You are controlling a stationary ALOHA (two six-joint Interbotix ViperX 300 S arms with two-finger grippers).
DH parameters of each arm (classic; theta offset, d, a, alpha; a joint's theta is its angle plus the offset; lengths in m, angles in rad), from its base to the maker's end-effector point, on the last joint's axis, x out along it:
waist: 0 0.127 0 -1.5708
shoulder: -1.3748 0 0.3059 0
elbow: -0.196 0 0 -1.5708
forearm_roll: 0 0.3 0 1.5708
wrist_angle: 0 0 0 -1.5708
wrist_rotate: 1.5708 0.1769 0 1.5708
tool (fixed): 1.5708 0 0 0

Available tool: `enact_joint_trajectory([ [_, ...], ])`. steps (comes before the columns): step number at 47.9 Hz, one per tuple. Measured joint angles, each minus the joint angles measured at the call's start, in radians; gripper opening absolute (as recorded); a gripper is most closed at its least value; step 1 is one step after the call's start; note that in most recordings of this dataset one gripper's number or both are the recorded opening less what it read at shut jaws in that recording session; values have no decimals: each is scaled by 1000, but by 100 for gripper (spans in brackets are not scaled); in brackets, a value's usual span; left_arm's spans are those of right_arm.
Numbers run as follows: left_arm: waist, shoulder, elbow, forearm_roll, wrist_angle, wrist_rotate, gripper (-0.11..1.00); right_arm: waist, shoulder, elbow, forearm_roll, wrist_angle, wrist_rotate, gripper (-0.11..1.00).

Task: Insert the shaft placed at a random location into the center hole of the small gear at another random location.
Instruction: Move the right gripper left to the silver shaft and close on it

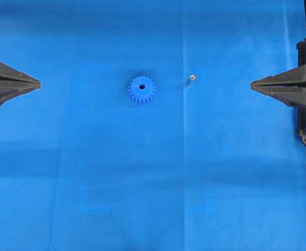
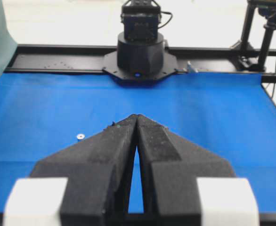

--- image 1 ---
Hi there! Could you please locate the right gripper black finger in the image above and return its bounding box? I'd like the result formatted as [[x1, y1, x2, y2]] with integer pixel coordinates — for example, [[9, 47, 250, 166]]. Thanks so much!
[[251, 85, 306, 107], [251, 64, 306, 87]]

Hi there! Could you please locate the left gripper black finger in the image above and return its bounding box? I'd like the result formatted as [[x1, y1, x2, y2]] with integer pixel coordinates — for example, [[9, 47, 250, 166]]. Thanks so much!
[[0, 62, 41, 85], [0, 78, 41, 106]]

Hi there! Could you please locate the blue plastic spur gear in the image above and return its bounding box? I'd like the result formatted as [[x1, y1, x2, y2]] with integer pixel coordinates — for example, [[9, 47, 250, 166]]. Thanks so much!
[[128, 75, 156, 105]]

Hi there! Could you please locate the blue table mat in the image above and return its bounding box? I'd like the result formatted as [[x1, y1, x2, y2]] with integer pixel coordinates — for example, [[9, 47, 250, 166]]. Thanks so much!
[[0, 1, 306, 250]]

